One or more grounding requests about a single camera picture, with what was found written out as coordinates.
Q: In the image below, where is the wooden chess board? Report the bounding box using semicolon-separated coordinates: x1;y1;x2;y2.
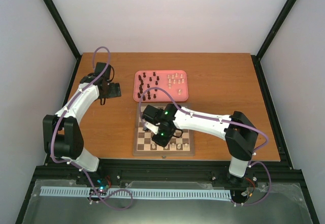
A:
133;103;195;157

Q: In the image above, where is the pink plastic tray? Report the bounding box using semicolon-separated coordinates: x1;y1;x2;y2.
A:
133;70;189;103

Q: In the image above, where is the light blue cable duct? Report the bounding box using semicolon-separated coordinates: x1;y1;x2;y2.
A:
39;186;232;201

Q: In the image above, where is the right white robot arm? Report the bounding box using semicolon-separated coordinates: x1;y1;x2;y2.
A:
141;104;258;178

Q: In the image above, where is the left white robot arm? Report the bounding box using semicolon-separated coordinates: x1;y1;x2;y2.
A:
43;62;121;185

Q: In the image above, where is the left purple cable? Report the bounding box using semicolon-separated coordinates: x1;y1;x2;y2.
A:
49;46;134;211

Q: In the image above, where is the black aluminium frame base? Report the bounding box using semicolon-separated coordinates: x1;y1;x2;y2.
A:
16;55;319;223

